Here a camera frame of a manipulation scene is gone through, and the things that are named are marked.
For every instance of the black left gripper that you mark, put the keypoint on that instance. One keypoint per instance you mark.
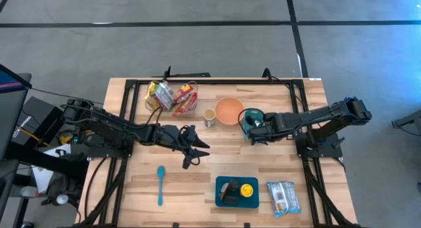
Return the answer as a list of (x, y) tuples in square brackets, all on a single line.
[(188, 139)]

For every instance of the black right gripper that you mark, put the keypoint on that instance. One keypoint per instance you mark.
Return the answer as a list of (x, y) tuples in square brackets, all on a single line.
[(271, 126)]

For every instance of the silver metal spoon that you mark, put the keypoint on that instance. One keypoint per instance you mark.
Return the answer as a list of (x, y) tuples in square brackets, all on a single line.
[(258, 123)]

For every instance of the small black spoon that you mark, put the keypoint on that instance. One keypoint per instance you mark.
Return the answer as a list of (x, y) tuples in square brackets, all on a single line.
[(250, 119)]

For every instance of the blue plastic spoon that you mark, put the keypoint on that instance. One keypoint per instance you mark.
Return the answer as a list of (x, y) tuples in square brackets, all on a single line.
[(160, 172)]

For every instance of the brown taco mix packet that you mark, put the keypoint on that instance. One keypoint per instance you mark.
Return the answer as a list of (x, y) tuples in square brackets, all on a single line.
[(224, 192)]

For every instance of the spice bottle black lid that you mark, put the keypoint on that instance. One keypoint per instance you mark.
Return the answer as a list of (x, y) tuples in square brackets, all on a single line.
[(233, 185)]

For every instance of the brown spice can yellow lid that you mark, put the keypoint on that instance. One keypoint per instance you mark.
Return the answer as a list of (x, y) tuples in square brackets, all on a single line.
[(246, 190)]

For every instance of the green spice tin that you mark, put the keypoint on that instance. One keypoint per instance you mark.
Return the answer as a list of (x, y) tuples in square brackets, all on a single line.
[(232, 199)]

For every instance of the green snack packet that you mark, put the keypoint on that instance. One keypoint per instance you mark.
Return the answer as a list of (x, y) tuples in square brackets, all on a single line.
[(164, 96)]

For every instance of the white blue noodle packet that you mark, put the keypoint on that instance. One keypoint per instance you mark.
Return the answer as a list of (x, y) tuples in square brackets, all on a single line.
[(283, 198)]

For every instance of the yellow noodle packet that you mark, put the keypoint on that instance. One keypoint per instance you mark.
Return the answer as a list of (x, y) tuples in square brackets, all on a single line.
[(151, 96)]

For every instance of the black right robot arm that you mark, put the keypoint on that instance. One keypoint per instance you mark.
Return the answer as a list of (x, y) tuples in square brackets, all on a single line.
[(329, 118)]

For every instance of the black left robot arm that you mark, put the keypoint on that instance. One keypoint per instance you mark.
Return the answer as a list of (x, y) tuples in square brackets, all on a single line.
[(115, 127)]

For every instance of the small teal plastic bin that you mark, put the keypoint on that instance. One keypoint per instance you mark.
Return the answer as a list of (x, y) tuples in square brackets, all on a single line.
[(255, 112)]

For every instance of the beige paper cup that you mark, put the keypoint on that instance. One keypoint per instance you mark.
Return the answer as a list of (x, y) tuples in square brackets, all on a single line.
[(209, 115)]

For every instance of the orange plastic bowl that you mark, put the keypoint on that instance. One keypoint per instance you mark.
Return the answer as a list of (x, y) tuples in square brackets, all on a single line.
[(230, 109)]

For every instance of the clear plastic container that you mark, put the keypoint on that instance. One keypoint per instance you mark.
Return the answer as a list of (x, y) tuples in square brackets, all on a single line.
[(192, 88)]

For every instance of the blue plastic bin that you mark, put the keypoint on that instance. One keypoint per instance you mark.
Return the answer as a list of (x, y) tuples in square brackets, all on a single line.
[(251, 203)]

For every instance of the black stand beam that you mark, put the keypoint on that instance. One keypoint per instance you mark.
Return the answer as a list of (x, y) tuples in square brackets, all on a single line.
[(49, 164)]

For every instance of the white paper sheet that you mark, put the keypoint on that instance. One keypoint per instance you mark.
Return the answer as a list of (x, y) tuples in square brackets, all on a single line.
[(41, 180)]

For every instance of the black equipment case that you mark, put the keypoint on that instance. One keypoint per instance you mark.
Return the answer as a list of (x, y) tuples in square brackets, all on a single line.
[(36, 113)]

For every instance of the black monitor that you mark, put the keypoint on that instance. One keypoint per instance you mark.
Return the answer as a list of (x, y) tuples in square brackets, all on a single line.
[(10, 116)]

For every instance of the black aluminium table frame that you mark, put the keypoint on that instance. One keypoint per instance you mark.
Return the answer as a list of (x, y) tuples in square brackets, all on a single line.
[(213, 81)]

